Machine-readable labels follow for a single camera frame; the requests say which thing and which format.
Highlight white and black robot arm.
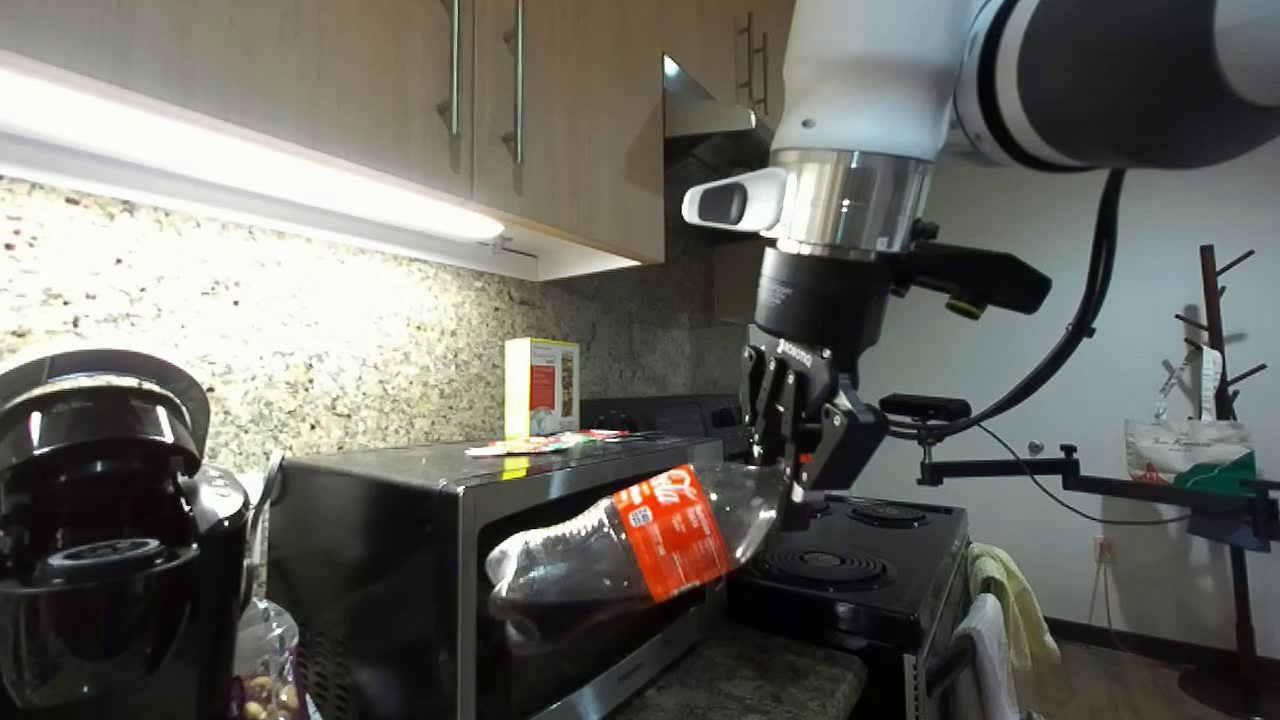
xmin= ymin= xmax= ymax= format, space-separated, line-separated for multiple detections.
xmin=680 ymin=0 xmax=1280 ymax=489

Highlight plastic snack bag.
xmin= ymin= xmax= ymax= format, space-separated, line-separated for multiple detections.
xmin=233 ymin=598 xmax=309 ymax=720

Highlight stainless range hood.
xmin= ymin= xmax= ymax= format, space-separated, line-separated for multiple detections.
xmin=659 ymin=55 xmax=772 ymax=173

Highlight stainless steel microwave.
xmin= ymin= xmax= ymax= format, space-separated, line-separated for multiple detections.
xmin=267 ymin=437 xmax=719 ymax=720

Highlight wooden upper cabinets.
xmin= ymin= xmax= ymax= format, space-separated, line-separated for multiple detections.
xmin=0 ymin=0 xmax=790 ymax=278

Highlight wooden mug tree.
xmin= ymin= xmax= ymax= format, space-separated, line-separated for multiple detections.
xmin=1178 ymin=244 xmax=1257 ymax=418

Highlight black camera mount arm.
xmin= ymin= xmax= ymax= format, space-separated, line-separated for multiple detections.
xmin=880 ymin=395 xmax=1280 ymax=550

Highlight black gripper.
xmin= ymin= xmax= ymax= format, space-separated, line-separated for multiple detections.
xmin=744 ymin=248 xmax=887 ymax=490

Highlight white towel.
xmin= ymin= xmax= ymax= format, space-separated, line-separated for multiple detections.
xmin=949 ymin=592 xmax=1028 ymax=720

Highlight black stove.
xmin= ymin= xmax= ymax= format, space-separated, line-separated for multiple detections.
xmin=726 ymin=495 xmax=969 ymax=720

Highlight white and red box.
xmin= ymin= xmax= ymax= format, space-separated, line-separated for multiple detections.
xmin=502 ymin=337 xmax=581 ymax=437

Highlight under-cabinet light strip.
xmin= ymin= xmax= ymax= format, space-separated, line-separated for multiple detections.
xmin=0 ymin=53 xmax=502 ymax=244

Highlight black coffee maker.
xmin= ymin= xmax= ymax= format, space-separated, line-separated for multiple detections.
xmin=0 ymin=347 xmax=249 ymax=720

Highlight green and white bag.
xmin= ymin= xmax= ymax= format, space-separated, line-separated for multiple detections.
xmin=1125 ymin=418 xmax=1257 ymax=495

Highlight yellow towel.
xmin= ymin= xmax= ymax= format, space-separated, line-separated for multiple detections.
xmin=969 ymin=544 xmax=1061 ymax=666

